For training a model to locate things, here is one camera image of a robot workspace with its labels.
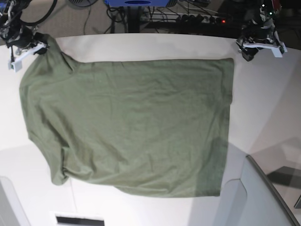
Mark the grey table leg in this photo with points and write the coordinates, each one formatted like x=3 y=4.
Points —
x=133 y=19

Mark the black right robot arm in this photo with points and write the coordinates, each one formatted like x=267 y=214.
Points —
x=11 y=12

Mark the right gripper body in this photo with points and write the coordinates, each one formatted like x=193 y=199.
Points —
x=22 y=37

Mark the green t-shirt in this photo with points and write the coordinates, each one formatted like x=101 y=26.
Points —
x=154 y=128

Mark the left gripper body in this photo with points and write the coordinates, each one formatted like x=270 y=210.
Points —
x=262 y=33

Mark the blue plastic bin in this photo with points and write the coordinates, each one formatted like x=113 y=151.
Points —
x=135 y=3

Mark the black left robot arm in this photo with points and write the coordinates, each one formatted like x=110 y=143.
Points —
x=267 y=9

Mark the black power strip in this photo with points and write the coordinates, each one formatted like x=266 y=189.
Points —
x=181 y=18

